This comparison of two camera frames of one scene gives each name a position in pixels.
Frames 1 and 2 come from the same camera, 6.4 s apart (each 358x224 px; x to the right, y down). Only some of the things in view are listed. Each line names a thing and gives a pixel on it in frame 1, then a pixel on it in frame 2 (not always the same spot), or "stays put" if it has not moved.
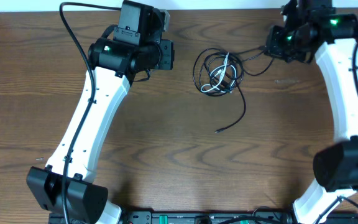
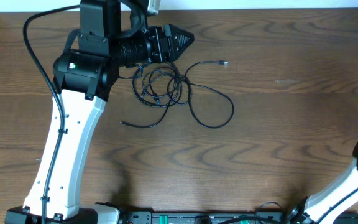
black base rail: [258, 216] stays put
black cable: [243, 115] to [158, 86]
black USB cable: [217, 73] to [217, 62]
